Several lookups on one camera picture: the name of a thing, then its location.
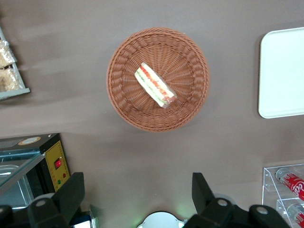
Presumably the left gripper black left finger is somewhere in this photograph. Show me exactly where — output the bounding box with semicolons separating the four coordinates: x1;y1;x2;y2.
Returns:
27;172;86;228

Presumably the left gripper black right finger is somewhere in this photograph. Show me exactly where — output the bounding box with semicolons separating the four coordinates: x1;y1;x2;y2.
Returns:
182;172;247;228

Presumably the triangle sandwich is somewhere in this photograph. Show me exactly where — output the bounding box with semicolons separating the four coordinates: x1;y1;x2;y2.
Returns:
134;62;178;110

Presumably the tray of packaged snacks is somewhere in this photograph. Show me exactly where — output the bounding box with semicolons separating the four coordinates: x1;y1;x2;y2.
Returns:
0;25;31;101

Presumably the round brown wicker basket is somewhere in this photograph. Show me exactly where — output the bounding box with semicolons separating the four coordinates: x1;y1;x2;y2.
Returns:
106;27;211;133

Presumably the cream plastic tray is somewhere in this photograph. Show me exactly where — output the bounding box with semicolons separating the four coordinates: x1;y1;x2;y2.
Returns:
258;27;304;119

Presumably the silver metal block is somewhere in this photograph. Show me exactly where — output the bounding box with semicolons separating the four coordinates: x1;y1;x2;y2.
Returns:
70;204;98;228

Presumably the black food warmer machine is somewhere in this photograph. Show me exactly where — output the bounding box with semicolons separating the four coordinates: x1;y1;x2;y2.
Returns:
0;133;71;211

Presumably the steel warmer pan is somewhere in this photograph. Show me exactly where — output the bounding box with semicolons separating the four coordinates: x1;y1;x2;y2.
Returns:
0;177;34;209

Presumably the clear acrylic bottle rack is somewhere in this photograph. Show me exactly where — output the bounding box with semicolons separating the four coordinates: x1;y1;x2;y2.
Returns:
262;163;304;228

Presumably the red cola bottle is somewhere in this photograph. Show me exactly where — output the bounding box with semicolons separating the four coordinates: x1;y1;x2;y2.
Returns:
286;203;304;227
275;167;304;201

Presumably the clear bag of crackers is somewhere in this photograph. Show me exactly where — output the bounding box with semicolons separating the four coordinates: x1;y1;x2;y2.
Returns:
0;39;16;67
0;67;24;93

